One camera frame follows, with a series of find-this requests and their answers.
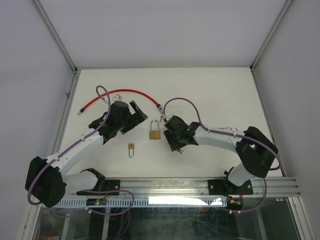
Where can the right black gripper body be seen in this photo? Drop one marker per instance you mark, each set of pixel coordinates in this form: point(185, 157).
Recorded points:
point(178, 137)

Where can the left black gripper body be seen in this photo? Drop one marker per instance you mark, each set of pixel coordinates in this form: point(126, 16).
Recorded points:
point(130, 121)

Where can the silver key bunch front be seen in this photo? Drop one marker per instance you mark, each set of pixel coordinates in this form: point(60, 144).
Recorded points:
point(179, 150)

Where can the red cable lock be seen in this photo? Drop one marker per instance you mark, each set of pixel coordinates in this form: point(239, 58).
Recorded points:
point(121, 91)

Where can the silver key pair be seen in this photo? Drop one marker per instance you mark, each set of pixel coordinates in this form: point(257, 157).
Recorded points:
point(162, 118)

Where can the large brass padlock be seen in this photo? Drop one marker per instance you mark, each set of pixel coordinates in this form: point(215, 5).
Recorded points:
point(154, 134)

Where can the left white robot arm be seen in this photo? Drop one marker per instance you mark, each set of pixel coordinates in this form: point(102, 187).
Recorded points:
point(48, 179)

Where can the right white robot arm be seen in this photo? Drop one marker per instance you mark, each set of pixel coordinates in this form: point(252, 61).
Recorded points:
point(255, 151)

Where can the small brass padlock long shackle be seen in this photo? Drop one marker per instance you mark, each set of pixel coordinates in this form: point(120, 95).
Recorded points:
point(131, 150)

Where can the small brass padlock right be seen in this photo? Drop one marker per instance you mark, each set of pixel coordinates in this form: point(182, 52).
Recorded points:
point(225, 128)

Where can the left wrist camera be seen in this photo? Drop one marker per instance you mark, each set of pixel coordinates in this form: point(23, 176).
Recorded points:
point(117, 97)

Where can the aluminium mounting rail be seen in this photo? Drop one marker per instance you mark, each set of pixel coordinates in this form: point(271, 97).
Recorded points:
point(275, 186)

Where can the left aluminium frame post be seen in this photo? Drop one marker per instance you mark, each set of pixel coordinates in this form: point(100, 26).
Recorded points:
point(54, 34)

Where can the aluminium frame post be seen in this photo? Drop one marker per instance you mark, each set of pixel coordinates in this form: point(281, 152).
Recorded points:
point(274, 27)
point(54, 34)

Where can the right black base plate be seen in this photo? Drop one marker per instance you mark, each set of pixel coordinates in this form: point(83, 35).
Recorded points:
point(221, 187)

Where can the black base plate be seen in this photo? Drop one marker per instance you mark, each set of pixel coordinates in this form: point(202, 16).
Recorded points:
point(221, 187)
point(110, 188)

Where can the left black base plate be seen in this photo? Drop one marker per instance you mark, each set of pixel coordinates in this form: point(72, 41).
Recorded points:
point(110, 188)

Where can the white slotted cable duct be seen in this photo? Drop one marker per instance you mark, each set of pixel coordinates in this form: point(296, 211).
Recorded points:
point(142, 202)

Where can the right aluminium frame post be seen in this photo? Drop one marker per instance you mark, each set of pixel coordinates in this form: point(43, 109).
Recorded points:
point(274, 27)

